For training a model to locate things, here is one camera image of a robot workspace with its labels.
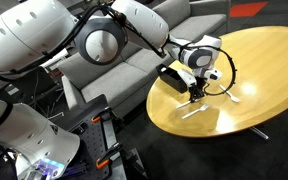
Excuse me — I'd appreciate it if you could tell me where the metal table leg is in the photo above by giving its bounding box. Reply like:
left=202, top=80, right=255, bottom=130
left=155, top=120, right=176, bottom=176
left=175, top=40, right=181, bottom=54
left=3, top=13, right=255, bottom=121
left=249, top=126, right=270, bottom=140

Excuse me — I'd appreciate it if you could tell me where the white plastic spoon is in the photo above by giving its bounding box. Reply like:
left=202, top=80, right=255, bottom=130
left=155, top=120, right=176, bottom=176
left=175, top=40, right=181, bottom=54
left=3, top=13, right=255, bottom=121
left=218, top=84, right=242, bottom=104

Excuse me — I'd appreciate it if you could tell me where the white desk panel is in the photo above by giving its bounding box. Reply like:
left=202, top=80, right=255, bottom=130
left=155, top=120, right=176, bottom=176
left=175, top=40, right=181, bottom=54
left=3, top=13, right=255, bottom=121
left=40, top=48, right=70, bottom=70

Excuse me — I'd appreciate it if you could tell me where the black rectangular container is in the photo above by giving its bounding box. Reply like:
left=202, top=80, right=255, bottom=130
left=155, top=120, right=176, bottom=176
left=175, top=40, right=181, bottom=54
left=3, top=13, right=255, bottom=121
left=155, top=63, right=189, bottom=94

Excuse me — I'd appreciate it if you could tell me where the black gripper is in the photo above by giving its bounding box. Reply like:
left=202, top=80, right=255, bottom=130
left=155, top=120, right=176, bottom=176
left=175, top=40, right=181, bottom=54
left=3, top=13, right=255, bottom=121
left=189, top=76, right=208, bottom=104

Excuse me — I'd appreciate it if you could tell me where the black clamp with orange tip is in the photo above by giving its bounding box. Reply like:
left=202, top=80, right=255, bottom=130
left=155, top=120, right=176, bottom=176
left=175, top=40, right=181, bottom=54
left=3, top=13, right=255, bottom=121
left=95, top=142, right=135, bottom=170
left=91, top=105, right=125, bottom=125

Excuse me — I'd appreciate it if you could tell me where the white plastic fork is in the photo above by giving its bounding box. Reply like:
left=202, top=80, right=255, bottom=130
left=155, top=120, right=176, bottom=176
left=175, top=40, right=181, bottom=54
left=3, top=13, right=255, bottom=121
left=176, top=98, right=202, bottom=110
left=181, top=103, right=211, bottom=120

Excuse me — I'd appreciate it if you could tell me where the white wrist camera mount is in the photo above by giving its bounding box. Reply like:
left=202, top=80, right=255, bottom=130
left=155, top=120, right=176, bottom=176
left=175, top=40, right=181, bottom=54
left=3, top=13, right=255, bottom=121
left=178, top=68, right=224, bottom=88

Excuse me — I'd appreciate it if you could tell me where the black equipment pile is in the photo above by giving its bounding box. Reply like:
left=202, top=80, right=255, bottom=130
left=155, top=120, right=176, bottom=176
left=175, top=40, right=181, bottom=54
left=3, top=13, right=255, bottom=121
left=0, top=68, right=65, bottom=111

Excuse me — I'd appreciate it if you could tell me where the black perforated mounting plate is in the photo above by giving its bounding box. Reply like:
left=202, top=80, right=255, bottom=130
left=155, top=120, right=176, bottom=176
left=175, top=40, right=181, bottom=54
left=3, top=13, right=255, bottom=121
left=55, top=94, right=148, bottom=180

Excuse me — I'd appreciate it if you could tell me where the white floor cable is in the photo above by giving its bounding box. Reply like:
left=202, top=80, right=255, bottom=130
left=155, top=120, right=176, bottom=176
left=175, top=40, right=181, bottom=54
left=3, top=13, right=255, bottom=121
left=47, top=111, right=66, bottom=120

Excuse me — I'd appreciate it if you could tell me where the grey fabric sofa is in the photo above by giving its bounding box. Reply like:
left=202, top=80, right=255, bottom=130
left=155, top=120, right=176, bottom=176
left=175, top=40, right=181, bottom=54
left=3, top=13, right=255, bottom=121
left=57, top=0, right=230, bottom=118

